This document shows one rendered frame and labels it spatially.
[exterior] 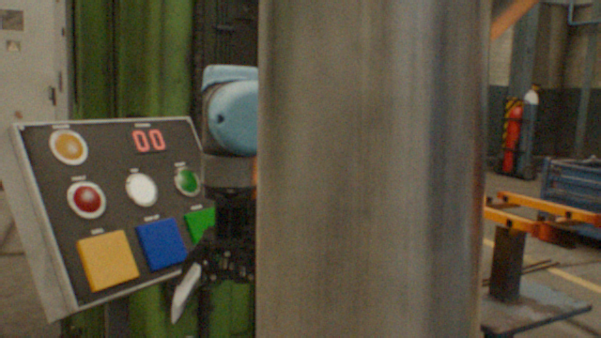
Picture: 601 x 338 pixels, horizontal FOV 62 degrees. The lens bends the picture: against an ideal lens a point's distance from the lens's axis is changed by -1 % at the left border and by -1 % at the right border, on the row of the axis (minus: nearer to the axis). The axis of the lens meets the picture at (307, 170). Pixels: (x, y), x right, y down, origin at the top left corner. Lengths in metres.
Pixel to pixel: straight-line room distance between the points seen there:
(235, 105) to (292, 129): 0.34
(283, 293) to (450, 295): 0.05
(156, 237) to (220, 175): 0.25
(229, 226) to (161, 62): 0.62
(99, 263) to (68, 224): 0.07
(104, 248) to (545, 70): 9.85
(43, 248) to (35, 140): 0.15
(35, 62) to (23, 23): 0.43
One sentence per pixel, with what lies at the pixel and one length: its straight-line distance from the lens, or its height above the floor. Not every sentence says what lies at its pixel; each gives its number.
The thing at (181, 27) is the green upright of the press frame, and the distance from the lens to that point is 1.18.
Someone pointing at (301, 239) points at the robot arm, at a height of 1.22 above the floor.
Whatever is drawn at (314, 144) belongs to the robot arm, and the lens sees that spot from 0.16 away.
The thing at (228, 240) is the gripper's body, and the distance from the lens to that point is 0.63.
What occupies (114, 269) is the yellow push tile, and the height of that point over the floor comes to 1.00.
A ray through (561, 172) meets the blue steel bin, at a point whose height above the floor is 0.61.
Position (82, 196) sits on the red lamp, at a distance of 0.80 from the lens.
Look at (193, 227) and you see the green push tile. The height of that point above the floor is 1.02.
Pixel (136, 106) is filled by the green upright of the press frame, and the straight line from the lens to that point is 1.54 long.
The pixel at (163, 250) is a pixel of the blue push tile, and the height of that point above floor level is 1.00.
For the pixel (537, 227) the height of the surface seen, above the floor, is 0.97.
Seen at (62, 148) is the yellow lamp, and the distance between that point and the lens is 0.82.
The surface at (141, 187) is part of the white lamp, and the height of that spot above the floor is 1.09.
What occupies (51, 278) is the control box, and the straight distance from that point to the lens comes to 0.79.
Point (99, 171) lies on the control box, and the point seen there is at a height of 1.12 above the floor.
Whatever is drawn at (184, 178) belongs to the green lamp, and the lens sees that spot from 0.92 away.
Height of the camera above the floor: 1.27
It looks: 9 degrees down
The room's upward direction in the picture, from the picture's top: 3 degrees clockwise
